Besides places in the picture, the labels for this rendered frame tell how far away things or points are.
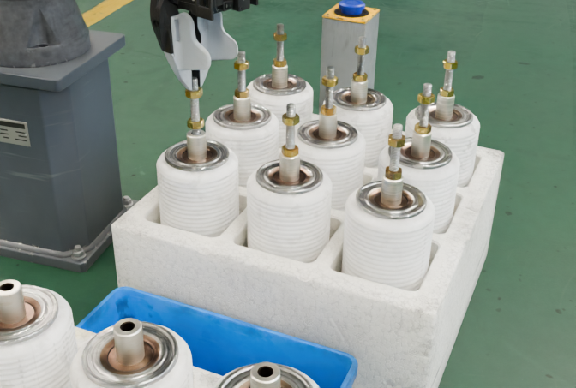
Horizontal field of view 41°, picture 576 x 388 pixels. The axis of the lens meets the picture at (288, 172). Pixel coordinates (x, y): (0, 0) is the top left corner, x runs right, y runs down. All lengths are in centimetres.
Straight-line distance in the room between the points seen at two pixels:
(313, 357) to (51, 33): 54
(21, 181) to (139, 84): 68
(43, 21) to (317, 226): 46
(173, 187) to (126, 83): 91
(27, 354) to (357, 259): 35
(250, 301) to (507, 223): 55
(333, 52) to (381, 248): 47
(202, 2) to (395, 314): 37
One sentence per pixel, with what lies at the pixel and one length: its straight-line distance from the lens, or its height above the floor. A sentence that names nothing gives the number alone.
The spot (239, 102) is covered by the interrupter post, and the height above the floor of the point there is 28.
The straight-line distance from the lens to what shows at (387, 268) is 83.
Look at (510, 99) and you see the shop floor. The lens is 177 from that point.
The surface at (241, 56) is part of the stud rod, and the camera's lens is 97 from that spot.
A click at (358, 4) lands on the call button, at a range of 121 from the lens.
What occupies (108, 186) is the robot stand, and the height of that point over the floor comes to 8.
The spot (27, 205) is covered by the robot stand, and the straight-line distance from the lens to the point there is 117.
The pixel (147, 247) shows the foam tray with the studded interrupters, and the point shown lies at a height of 16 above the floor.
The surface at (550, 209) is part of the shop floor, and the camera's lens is 137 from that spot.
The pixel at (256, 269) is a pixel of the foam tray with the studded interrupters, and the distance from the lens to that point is 86.
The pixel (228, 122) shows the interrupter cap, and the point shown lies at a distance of 99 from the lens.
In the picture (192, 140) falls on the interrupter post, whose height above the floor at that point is 28.
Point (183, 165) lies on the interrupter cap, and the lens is 89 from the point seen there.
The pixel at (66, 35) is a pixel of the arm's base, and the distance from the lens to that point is 108.
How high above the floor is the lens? 68
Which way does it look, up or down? 29 degrees down
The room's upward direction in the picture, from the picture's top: 1 degrees clockwise
